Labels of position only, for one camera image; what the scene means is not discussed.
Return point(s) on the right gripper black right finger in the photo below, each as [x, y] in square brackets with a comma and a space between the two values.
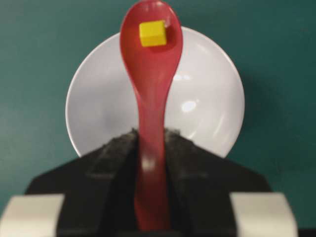
[199, 183]

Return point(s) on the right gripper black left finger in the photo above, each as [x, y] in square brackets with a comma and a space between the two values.
[98, 190]

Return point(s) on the red plastic soup spoon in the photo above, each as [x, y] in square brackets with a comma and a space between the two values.
[151, 71]

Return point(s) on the yellow hexagonal prism block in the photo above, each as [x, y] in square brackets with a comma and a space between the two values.
[152, 33]

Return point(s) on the white round bowl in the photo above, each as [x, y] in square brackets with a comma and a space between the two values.
[206, 101]

